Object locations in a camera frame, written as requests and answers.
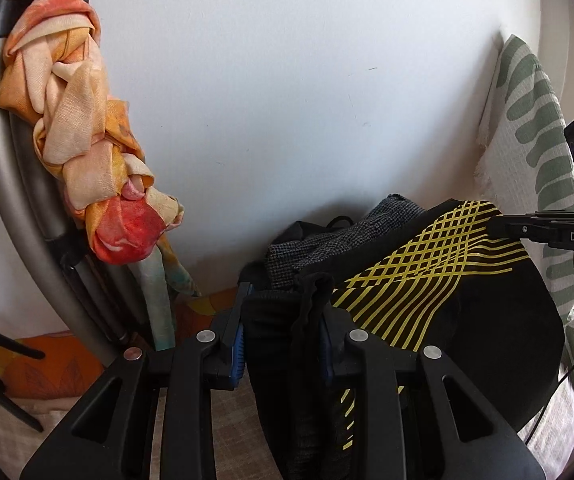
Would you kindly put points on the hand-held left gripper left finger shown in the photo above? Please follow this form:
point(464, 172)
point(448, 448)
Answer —
point(237, 360)

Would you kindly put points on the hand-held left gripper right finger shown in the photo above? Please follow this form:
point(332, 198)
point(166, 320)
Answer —
point(367, 360)

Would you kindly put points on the orange patterned bed sheet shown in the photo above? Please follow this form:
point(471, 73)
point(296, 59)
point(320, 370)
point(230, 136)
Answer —
point(67, 370)

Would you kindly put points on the small black tripod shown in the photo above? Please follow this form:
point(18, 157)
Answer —
point(27, 350)

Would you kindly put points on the pink plaid blanket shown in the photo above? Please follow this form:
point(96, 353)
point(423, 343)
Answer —
point(12, 440)

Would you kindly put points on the folded grey pants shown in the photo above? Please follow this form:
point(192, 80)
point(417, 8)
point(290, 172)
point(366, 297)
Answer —
point(317, 250)

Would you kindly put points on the green striped white cushion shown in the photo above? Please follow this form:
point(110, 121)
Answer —
point(517, 160)

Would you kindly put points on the black pants with yellow print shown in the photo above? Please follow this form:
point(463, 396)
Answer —
point(492, 325)

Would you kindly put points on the orange knotted scarf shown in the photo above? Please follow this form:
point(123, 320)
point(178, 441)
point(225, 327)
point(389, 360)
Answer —
point(77, 110)

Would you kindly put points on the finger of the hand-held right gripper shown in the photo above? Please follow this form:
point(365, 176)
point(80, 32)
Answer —
point(517, 227)

